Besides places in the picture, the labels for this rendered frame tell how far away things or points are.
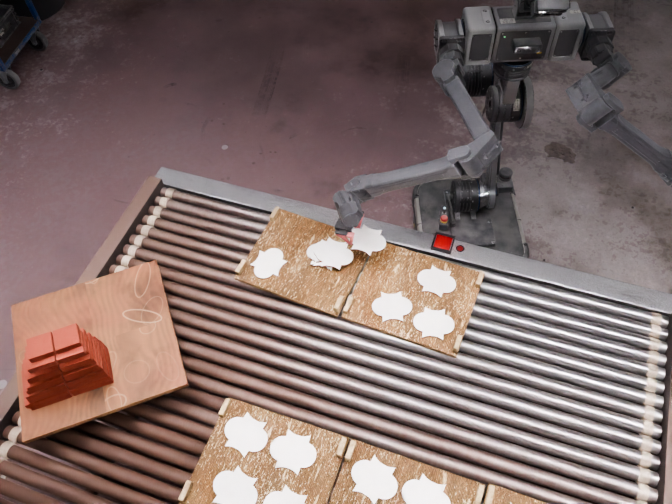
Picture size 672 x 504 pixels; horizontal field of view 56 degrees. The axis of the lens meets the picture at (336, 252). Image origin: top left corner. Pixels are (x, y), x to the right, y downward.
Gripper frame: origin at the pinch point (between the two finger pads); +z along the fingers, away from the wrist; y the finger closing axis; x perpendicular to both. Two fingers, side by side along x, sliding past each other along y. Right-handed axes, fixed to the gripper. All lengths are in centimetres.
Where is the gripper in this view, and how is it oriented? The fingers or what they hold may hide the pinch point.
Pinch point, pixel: (353, 235)
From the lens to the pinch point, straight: 221.7
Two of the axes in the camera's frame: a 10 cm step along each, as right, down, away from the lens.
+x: -8.9, -1.7, 4.2
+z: 2.3, 6.3, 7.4
